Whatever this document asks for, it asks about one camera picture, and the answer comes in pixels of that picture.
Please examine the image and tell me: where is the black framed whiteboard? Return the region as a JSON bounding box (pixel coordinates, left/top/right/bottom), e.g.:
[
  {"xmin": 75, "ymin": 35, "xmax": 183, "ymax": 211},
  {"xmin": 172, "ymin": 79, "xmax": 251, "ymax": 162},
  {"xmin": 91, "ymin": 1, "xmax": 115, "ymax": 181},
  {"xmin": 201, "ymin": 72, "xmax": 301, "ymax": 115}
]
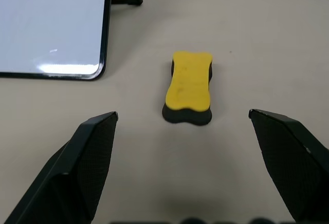
[{"xmin": 0, "ymin": 0, "xmax": 114, "ymax": 82}]

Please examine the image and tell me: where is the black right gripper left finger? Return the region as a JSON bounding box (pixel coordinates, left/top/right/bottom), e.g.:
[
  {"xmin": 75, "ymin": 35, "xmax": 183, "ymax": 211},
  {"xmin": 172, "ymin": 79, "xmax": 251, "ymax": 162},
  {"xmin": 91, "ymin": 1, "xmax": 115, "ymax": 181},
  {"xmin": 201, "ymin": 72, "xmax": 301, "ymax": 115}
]
[{"xmin": 0, "ymin": 111, "xmax": 119, "ymax": 224}]

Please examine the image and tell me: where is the yellow and black eraser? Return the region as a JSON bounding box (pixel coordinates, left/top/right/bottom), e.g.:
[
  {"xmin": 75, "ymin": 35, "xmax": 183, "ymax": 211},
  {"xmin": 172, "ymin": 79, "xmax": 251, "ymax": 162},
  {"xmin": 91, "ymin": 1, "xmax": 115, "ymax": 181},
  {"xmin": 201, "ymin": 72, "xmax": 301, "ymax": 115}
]
[{"xmin": 161, "ymin": 50, "xmax": 214, "ymax": 126}]

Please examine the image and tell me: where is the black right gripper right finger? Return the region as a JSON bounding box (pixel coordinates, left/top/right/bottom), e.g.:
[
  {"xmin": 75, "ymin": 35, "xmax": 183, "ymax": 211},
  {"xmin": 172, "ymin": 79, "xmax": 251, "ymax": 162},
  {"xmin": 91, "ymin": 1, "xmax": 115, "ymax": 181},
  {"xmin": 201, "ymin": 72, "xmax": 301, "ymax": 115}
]
[{"xmin": 248, "ymin": 108, "xmax": 329, "ymax": 224}]

